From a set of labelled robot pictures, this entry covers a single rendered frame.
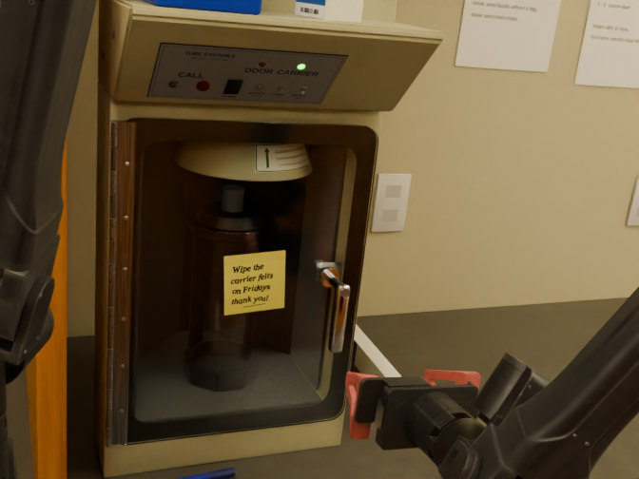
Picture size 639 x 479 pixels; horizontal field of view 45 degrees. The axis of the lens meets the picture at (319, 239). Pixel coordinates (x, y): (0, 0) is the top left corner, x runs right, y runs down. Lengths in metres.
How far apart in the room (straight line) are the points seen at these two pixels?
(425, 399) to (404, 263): 0.80
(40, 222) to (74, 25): 0.12
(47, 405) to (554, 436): 0.51
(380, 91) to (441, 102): 0.62
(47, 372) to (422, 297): 0.94
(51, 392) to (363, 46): 0.48
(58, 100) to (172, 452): 0.66
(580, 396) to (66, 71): 0.42
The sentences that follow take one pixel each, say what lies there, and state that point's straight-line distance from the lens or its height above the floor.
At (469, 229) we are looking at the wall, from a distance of 1.61.
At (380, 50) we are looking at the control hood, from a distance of 0.82.
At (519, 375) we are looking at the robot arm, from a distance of 0.71.
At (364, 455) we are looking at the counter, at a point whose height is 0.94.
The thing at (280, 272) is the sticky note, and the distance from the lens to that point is 0.94.
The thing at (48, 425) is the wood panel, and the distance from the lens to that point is 0.88.
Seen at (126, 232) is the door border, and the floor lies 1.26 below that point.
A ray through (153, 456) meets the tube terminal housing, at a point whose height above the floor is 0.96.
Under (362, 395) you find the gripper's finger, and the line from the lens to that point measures 0.78.
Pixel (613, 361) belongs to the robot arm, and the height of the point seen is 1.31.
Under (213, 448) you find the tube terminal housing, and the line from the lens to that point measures 1.05.
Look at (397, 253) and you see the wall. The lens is 1.54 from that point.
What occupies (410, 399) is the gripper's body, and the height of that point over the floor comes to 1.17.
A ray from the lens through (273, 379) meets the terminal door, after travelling 1.01.
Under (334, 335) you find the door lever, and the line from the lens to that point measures 0.95.
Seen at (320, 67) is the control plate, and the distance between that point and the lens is 0.82.
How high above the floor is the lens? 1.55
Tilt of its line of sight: 18 degrees down
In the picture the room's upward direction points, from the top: 6 degrees clockwise
